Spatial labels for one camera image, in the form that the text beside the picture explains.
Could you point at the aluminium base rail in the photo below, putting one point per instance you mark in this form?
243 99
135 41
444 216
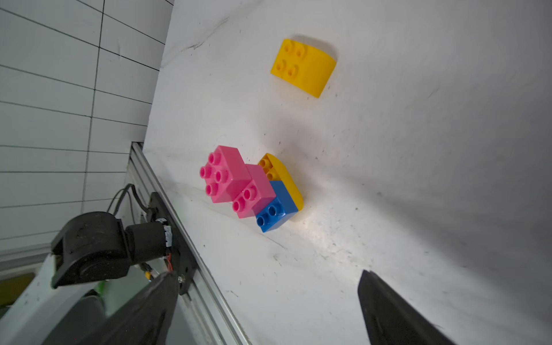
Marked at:
202 314

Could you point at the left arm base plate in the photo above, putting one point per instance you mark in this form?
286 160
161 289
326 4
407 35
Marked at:
182 259

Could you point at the yellow curved lego piece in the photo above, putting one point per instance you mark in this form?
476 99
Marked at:
303 66

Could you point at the yellow long lego brick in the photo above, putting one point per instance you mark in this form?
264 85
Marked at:
276 171

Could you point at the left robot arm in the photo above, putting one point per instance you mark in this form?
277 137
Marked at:
91 248

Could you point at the blue lego brick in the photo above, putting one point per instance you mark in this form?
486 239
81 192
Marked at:
278 211

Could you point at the pink lego brick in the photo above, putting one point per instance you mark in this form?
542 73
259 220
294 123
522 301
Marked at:
257 194
225 174

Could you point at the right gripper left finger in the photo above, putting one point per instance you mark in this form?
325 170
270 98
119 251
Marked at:
145 319

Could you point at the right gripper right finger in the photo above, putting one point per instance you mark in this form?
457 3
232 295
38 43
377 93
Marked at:
390 319

